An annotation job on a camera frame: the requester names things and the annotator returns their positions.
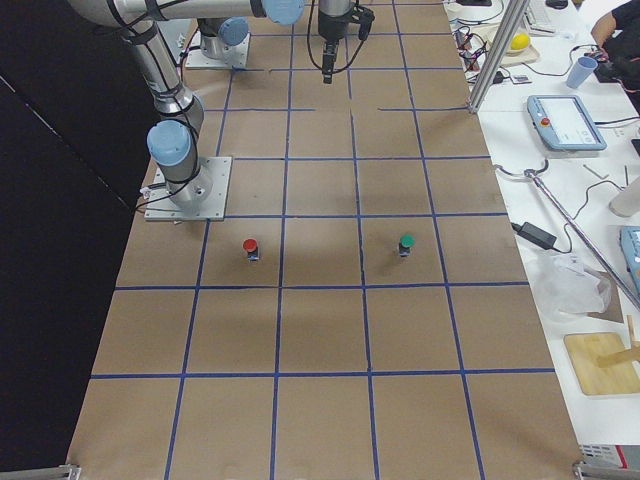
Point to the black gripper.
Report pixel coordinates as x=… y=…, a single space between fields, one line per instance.
x=330 y=29

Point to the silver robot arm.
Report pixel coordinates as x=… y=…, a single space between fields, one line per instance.
x=333 y=17
x=182 y=113

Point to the red push button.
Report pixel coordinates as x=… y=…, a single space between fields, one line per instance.
x=251 y=248

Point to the yellow lemon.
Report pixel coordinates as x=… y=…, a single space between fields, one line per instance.
x=519 y=43

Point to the silver metal cane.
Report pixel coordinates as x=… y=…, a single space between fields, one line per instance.
x=534 y=175

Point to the blue teach pendant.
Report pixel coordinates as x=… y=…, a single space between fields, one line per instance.
x=564 y=124
x=630 y=247

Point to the light blue cup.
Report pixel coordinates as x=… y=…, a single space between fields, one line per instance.
x=580 y=71

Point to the black power adapter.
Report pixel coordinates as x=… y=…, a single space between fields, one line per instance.
x=535 y=235

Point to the white cardboard tube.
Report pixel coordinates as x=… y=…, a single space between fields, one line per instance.
x=627 y=202

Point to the white plastic bag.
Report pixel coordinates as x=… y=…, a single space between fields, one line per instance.
x=564 y=286

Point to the wooden cutting board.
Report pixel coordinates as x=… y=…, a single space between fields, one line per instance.
x=602 y=363

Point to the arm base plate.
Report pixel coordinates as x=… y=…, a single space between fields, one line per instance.
x=216 y=55
x=204 y=197

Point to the aluminium frame post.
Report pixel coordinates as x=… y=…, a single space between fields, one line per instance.
x=512 y=17

